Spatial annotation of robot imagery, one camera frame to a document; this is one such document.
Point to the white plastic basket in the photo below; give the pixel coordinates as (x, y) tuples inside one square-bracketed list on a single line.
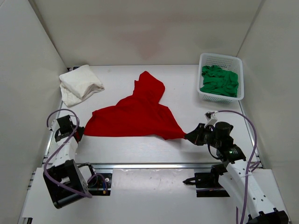
[(229, 63)]

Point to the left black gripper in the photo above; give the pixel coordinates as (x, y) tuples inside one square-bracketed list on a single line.
[(81, 129)]

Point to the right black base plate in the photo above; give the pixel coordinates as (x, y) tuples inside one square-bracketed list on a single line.
[(206, 185)]

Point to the green t shirt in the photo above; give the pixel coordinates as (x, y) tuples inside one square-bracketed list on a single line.
[(219, 81)]

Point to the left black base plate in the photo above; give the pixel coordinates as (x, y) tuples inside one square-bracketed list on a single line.
[(100, 184)]

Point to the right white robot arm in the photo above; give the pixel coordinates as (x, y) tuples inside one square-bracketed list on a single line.
[(234, 176)]

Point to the red t shirt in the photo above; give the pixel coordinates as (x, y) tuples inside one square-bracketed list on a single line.
[(139, 114)]

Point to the white t shirt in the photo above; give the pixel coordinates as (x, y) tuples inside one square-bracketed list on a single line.
[(78, 85)]

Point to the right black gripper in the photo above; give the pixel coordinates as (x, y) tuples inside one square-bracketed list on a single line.
[(195, 136)]

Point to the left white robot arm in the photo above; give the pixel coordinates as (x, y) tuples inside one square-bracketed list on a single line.
[(63, 178)]

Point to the aluminium rail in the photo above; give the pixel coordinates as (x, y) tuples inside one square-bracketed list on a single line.
[(153, 165)]

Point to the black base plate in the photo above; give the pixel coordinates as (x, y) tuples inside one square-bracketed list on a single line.
[(100, 184), (206, 185)]

